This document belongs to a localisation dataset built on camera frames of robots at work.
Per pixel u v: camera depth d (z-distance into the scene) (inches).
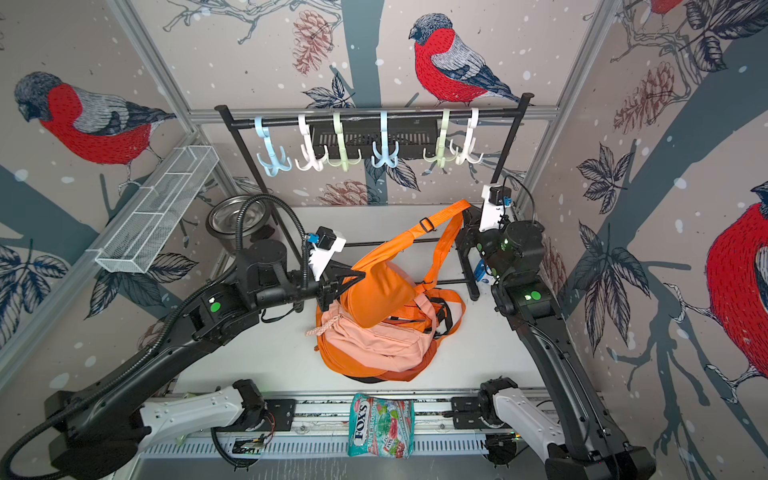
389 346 29.4
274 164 26.2
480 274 37.2
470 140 25.7
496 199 20.4
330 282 19.9
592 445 14.5
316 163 26.3
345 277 22.4
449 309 36.2
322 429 28.6
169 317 33.8
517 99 36.4
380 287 25.0
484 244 22.0
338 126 23.3
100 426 14.9
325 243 19.3
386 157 26.6
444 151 26.6
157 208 31.1
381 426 27.4
